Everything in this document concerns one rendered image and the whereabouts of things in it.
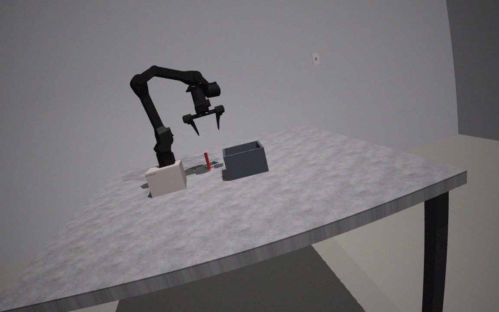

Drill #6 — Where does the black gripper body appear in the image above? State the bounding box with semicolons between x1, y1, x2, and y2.
182;97;224;123

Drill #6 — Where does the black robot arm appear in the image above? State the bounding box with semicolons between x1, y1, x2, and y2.
130;65;220;168

